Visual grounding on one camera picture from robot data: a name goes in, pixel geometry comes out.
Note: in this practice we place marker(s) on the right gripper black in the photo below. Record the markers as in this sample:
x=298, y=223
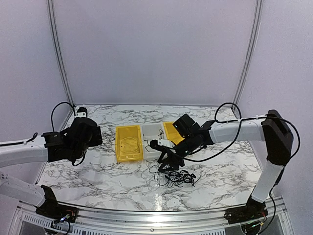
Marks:
x=173, y=164

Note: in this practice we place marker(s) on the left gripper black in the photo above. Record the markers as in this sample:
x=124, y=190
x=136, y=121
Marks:
x=97, y=139

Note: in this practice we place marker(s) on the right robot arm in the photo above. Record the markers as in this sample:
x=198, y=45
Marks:
x=270, y=128

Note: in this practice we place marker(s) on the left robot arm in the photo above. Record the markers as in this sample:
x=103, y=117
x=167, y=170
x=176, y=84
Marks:
x=15, y=153

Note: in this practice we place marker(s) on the right yellow plastic bin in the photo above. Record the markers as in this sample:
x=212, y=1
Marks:
x=171, y=133

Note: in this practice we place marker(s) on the yellow plastic bin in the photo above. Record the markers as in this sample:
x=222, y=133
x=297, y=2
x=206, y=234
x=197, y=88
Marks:
x=128, y=143
x=171, y=133

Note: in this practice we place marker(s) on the white translucent plastic bin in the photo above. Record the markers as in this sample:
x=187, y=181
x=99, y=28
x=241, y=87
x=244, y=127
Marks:
x=151, y=132

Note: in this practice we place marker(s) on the left yellow plastic bin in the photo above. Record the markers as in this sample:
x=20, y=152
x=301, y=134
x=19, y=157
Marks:
x=128, y=143

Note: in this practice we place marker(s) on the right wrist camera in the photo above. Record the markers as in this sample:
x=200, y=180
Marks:
x=161, y=144

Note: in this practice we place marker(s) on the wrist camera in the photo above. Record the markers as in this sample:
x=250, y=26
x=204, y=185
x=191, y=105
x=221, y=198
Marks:
x=161, y=144
x=81, y=112

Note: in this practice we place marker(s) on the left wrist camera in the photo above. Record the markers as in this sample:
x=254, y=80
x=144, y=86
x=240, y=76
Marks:
x=81, y=112

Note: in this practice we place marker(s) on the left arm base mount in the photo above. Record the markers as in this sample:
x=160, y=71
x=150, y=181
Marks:
x=52, y=209

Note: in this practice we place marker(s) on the aluminium frame rail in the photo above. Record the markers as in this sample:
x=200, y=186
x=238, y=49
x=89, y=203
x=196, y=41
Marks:
x=98, y=221

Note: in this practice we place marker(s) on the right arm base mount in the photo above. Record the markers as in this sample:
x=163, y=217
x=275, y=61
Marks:
x=250, y=211

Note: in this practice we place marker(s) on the left corner post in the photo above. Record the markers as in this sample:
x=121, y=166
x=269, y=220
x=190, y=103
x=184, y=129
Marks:
x=58, y=52

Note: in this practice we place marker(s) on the corner post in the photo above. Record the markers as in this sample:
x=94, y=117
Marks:
x=250, y=50
x=58, y=52

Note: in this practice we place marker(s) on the right corner post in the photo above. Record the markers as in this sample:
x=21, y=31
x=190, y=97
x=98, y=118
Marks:
x=250, y=50

